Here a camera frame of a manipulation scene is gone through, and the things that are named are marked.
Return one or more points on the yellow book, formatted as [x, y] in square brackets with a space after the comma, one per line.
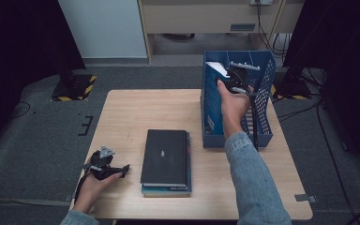
[165, 194]

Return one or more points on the grey cabinet label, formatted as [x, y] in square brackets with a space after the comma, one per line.
[242, 27]

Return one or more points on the black striped stand base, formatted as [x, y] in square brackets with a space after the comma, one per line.
[73, 89]
[290, 89]

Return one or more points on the person's left hand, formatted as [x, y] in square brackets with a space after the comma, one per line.
[92, 190]

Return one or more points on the black curtain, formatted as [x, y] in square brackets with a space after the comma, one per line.
[340, 37]
[18, 47]

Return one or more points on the blue plastic file rack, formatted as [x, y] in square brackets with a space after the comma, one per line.
[265, 81]

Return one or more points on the person's right hand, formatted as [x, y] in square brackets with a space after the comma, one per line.
[234, 109]

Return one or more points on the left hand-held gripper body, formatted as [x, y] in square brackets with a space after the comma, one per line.
[101, 162]

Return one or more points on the white panel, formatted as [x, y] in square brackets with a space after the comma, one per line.
[103, 28]

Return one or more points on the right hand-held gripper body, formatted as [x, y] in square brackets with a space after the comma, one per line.
[239, 79]

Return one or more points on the beige cabinet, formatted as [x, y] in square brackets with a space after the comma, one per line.
[200, 18]

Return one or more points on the light blue book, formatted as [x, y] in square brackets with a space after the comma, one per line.
[212, 100]

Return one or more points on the black book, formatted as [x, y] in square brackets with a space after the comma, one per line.
[165, 156]

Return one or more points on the dark blue illustrated book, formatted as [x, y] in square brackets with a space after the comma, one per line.
[165, 188]

